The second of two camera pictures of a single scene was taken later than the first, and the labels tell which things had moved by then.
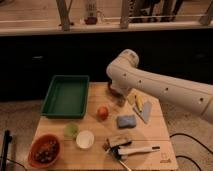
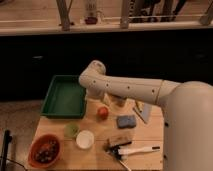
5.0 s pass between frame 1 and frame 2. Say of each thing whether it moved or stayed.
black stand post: stayed
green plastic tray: stayed
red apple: stayed
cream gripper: moved
